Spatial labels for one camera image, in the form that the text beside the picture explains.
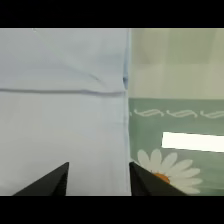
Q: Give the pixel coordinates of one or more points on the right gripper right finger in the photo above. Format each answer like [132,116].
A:
[146,185]

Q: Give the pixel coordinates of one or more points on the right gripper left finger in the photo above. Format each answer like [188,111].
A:
[53,183]

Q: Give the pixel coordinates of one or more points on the light blue shirt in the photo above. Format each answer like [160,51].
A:
[63,110]

